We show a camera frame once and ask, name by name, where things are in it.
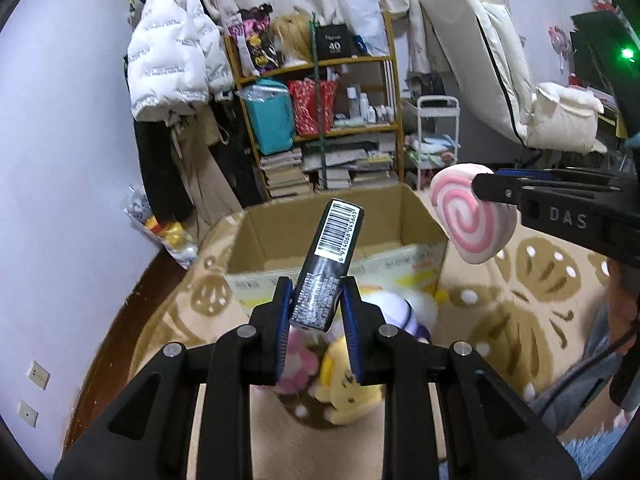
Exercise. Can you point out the white plastic bag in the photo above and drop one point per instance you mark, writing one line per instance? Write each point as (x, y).
(364, 17)

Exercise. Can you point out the wooden shelf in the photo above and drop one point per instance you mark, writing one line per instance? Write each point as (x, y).
(395, 110)

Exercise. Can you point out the pink swirl plush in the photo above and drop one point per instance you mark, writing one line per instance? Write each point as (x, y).
(467, 212)

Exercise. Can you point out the stack of magazines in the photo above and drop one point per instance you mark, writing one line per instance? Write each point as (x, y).
(350, 162)

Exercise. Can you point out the pink wall decoration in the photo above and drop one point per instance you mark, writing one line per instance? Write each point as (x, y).
(557, 40)

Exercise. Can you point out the blue fluffy rug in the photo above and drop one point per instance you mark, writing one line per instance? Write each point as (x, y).
(590, 455)

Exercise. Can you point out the blonde wig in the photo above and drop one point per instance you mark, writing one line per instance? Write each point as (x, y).
(291, 35)

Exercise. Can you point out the white puffer jacket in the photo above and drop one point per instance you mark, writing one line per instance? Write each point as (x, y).
(172, 65)

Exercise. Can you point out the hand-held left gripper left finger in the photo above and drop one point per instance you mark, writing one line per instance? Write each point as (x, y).
(283, 312)

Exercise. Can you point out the red patterned gift bag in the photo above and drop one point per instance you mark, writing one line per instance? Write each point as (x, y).
(311, 106)

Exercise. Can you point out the stack of books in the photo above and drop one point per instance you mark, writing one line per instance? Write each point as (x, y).
(284, 176)

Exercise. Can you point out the teal bag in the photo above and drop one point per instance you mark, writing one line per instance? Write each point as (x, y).
(268, 117)

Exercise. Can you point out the black gift bag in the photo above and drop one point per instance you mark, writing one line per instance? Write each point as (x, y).
(334, 42)

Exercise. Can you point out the beige trousers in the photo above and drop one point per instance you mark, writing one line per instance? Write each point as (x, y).
(207, 170)

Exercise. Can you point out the colourful printed bag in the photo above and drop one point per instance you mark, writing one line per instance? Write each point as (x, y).
(255, 42)

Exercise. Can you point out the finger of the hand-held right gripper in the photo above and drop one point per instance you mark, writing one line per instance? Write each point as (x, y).
(505, 191)
(575, 176)

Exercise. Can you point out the pink flower plush toy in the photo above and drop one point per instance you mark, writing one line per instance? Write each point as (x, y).
(296, 365)

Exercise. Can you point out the cardboard box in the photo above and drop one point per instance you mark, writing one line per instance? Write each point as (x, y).
(270, 240)

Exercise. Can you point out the person's grey clothing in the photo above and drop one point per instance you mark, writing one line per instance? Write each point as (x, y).
(585, 370)

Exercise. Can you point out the yellow plush toy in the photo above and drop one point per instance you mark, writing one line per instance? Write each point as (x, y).
(345, 385)

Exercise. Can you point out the white trolley cart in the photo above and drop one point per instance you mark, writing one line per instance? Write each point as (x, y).
(437, 135)

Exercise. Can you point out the beige printed blanket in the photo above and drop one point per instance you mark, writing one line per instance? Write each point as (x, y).
(520, 300)

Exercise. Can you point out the white padded recliner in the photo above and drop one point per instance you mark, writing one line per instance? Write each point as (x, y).
(505, 65)

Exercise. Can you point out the white and purple plush toy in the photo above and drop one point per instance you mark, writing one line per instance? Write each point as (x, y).
(400, 312)

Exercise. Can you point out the black barcode packet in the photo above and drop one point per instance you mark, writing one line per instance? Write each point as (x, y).
(327, 260)

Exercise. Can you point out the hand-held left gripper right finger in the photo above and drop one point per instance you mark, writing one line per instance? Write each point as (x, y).
(350, 322)

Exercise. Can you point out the green pole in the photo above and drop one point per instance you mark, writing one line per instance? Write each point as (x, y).
(318, 100)

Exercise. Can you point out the white wall socket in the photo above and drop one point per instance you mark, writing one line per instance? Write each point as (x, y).
(38, 375)
(27, 413)

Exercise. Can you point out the clear bag of toys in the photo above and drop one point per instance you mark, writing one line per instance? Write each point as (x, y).
(160, 230)

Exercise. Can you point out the row of cosmetic bottles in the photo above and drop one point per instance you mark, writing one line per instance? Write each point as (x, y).
(367, 107)

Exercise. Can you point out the black monitor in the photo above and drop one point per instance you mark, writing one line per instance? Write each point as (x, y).
(595, 52)

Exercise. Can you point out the black coat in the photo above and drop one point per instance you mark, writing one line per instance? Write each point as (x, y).
(157, 170)

